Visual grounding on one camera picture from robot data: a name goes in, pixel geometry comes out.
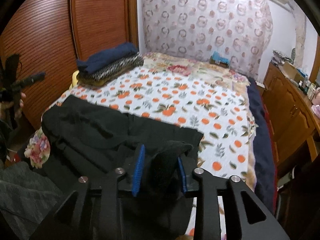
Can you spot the navy blue mattress cover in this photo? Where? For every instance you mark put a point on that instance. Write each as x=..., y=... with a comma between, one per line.
x=265, y=170

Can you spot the pink tissue pouch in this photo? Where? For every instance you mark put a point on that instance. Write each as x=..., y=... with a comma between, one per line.
x=316, y=110

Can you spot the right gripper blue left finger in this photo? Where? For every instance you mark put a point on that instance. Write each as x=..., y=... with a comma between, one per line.
x=138, y=171

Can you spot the open cardboard box on cabinet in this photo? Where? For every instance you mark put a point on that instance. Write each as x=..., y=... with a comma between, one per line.
x=291, y=72

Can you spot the orange fruit print bedsheet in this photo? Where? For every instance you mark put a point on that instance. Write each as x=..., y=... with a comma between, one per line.
x=220, y=114

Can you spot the black printed t-shirt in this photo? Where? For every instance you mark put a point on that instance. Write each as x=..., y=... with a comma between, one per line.
x=91, y=140

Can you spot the person's grey sleeved forearm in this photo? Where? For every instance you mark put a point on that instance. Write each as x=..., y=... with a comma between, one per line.
x=26, y=199

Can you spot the pink thermos jug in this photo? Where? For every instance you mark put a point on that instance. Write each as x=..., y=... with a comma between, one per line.
x=316, y=99

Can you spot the folded navy blue garment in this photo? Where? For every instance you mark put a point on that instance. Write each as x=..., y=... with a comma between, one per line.
x=105, y=57

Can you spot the tied beige side curtain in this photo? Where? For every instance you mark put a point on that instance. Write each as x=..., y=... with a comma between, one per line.
x=300, y=20

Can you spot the folded black ring-patterned garment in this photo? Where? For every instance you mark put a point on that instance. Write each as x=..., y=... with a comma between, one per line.
x=111, y=71

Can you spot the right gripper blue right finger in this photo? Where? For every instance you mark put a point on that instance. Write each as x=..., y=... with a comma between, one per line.
x=182, y=175

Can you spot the wooden louvered wardrobe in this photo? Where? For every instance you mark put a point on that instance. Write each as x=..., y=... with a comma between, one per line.
x=51, y=35

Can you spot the long wooden sideboard cabinet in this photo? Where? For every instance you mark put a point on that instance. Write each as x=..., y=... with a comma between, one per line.
x=294, y=127

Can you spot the stack of folded fabrics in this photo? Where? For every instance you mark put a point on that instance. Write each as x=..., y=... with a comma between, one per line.
x=279, y=58

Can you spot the yellow plush toy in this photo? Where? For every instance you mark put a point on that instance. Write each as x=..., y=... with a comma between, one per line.
x=74, y=79

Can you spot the sheer circle-patterned curtain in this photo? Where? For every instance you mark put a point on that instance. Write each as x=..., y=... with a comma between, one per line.
x=238, y=30

